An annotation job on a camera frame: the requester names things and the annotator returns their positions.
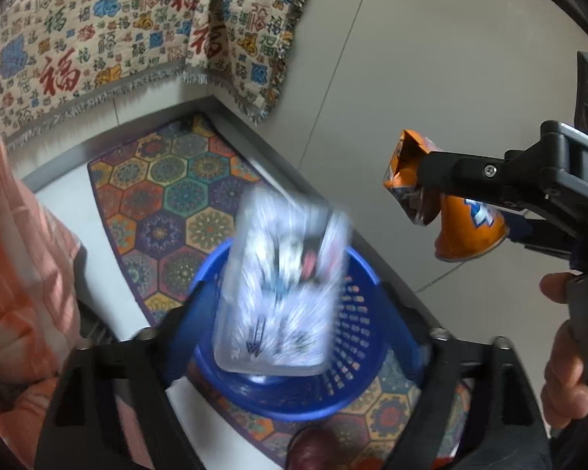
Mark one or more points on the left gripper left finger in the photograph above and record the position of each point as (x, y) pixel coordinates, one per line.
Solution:
(82, 428)

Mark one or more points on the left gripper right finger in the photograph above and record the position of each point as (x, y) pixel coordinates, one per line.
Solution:
(503, 428)

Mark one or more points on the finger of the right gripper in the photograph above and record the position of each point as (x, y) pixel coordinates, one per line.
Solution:
(539, 235)
(480, 178)

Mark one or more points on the orange crushed soda can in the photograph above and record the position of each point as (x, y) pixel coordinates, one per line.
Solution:
(469, 229)

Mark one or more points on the clear printed plastic box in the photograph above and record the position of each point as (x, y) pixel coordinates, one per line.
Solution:
(281, 286)

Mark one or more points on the person's right hand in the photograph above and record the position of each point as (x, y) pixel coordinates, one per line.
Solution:
(564, 395)

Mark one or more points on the round table striped tablecloth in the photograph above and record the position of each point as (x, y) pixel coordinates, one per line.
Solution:
(39, 318)

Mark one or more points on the blue plastic waste basket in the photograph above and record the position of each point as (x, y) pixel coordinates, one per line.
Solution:
(333, 347)

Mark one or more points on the hexagon patterned floor mat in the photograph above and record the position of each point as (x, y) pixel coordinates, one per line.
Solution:
(168, 202)

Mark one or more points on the small patterned fu cloth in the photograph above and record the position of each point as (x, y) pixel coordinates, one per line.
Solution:
(242, 46)

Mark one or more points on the large patterned fu cloth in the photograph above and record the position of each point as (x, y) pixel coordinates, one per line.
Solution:
(59, 58)

